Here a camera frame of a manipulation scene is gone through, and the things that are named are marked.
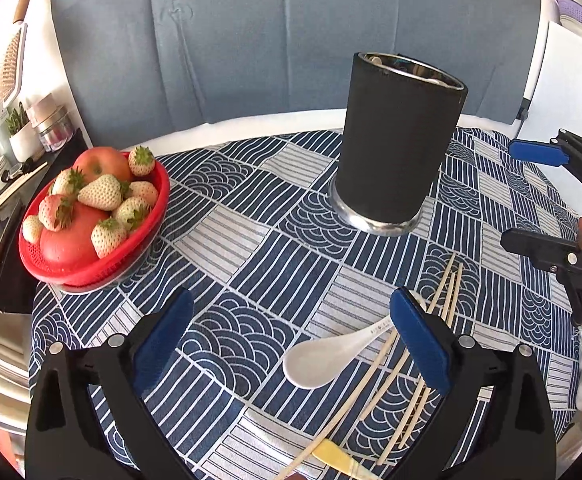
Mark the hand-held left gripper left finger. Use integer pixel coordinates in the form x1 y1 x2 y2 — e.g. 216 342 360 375
25 287 197 480

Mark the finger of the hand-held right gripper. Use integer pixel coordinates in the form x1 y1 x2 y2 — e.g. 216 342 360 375
500 227 582 328
508 130 582 186

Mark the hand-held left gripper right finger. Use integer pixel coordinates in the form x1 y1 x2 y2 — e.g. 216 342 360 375
390 287 557 480

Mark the wooden chopstick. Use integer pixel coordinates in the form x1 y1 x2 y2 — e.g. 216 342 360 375
273 254 457 480
353 262 464 423
378 265 464 467
398 380 434 451

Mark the white ceramic spoon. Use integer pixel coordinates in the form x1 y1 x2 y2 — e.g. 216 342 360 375
282 296 428 389

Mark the black cylindrical utensil holder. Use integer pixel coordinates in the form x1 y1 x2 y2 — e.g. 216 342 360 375
330 51 468 236

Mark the red plastic colander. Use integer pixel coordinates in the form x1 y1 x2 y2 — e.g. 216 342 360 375
18 149 172 288

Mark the blue white patterned tablecloth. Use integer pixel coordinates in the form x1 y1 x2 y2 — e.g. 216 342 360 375
30 127 582 480

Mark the red apple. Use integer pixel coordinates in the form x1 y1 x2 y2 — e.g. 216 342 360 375
40 202 109 265
73 146 134 183

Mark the pile of white strawberries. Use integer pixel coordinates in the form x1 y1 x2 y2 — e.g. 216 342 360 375
22 146 161 260

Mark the thin wooden stick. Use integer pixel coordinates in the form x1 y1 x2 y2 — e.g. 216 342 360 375
0 160 49 231

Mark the glass jar with metal lid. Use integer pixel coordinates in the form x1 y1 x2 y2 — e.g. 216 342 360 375
28 95 74 151

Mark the small potted plant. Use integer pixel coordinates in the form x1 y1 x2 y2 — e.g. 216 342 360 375
5 102 39 163

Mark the grey blue backdrop cloth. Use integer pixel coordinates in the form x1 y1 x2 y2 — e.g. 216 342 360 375
48 0 544 148

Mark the wooden handled hairbrush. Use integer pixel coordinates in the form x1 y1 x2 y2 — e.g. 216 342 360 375
0 0 39 108

